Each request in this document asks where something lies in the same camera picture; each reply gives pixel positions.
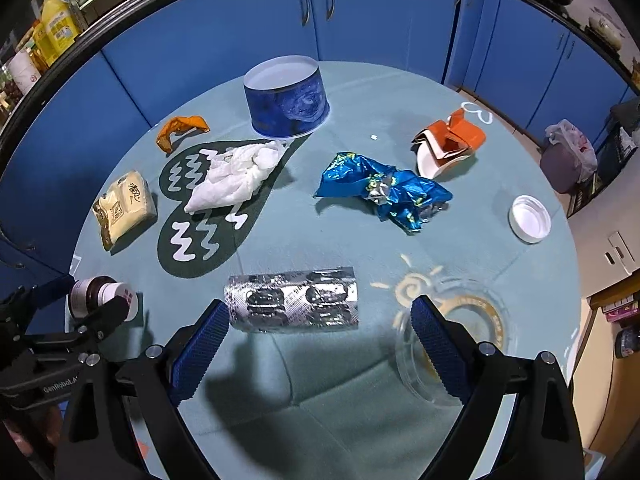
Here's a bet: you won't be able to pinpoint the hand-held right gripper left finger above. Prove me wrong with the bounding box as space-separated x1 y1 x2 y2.
55 300 231 480

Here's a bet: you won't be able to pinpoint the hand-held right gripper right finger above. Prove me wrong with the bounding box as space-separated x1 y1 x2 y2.
410 295 586 480

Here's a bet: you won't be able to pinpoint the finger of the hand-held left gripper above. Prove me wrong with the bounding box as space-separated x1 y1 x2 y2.
0 274 76 342
22 296 131 367

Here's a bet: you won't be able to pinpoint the brown bottle with white cap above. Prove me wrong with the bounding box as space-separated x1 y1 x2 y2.
67 276 140 322

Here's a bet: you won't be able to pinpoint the silver blister pack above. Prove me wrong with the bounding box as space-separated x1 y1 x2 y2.
223 266 361 333

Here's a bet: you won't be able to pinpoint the white round lid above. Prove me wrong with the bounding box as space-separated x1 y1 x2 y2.
508 195 552 244

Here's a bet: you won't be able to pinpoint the orange and white paper carton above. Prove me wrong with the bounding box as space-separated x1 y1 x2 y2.
411 107 487 180

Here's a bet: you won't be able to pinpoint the clear glass ashtray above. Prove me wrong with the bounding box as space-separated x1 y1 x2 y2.
392 280 511 408

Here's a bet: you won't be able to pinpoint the beige tissue packet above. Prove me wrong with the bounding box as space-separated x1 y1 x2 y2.
92 170 158 252

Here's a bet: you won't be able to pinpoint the crumpled white tissue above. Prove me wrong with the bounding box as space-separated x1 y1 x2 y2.
184 140 291 213

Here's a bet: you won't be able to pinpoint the dark blue jar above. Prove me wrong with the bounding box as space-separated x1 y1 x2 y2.
615 327 640 361

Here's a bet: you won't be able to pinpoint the white tall appliance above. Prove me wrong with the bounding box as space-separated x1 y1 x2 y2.
567 195 640 306

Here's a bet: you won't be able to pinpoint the crumpled blue foil bag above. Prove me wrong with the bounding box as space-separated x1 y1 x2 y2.
314 151 454 236

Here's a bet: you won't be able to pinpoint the crumpled orange wrapper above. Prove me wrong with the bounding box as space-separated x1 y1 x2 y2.
156 116 211 155

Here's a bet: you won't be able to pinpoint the black kitchen countertop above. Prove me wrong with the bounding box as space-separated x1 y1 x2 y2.
0 0 640 161

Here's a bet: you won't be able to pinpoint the grey bin with plastic bag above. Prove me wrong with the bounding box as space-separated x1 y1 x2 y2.
540 119 598 195

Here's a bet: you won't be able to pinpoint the yellow oil bottle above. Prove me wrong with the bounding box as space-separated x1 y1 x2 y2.
37 0 81 68

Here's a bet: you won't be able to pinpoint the blue mug white interior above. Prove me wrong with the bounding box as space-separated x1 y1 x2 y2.
243 56 331 141

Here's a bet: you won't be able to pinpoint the blue kitchen cabinets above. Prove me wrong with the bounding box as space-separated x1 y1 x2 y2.
0 0 633 281

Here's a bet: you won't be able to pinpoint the white pot with lid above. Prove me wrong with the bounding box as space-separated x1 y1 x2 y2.
587 7 623 51

